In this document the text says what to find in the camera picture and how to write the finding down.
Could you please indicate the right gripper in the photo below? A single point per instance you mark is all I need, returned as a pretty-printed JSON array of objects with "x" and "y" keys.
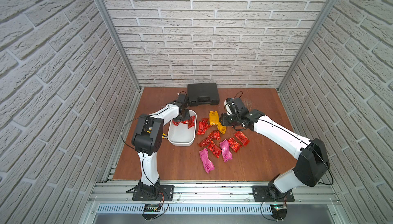
[{"x": 223, "y": 120}]

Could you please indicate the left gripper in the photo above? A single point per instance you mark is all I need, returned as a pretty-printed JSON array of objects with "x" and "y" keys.
[{"x": 184, "y": 114}]

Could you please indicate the red tea bag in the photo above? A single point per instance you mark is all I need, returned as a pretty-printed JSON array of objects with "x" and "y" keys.
[
  {"x": 242, "y": 138},
  {"x": 190, "y": 122},
  {"x": 215, "y": 149},
  {"x": 215, "y": 135},
  {"x": 234, "y": 145},
  {"x": 206, "y": 142}
]

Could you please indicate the white storage box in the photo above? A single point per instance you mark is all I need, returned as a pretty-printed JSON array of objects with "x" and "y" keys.
[{"x": 181, "y": 135}]

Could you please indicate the orange tea bag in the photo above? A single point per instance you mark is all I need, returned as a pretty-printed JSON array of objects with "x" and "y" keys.
[{"x": 214, "y": 118}]

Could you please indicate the pink tea bag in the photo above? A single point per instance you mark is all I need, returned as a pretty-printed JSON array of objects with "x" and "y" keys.
[
  {"x": 225, "y": 150},
  {"x": 207, "y": 163}
]

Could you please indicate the yellow tea bag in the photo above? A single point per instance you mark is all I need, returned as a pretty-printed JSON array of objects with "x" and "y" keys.
[{"x": 222, "y": 129}]

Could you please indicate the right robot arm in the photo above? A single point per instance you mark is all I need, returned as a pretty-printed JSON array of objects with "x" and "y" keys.
[{"x": 311, "y": 155}]

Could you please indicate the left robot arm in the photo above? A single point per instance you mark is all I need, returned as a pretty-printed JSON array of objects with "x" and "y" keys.
[{"x": 148, "y": 135}]

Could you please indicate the black plastic tool case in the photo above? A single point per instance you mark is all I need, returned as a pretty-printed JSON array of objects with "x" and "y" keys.
[{"x": 203, "y": 94}]

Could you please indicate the left controller board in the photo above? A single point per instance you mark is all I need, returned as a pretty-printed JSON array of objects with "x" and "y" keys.
[{"x": 151, "y": 211}]

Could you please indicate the controller board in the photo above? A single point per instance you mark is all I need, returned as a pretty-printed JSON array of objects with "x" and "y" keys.
[
  {"x": 279, "y": 212},
  {"x": 151, "y": 211}
]

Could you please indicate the right controller board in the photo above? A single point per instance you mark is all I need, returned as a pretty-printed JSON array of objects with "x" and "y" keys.
[{"x": 279, "y": 212}]

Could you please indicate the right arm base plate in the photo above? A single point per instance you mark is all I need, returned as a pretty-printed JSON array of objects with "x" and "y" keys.
[{"x": 270, "y": 194}]

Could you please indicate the aluminium front rail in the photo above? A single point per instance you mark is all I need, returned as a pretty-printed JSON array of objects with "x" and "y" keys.
[{"x": 212, "y": 192}]

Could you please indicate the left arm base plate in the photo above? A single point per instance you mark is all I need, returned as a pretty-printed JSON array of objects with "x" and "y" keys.
[{"x": 155, "y": 193}]

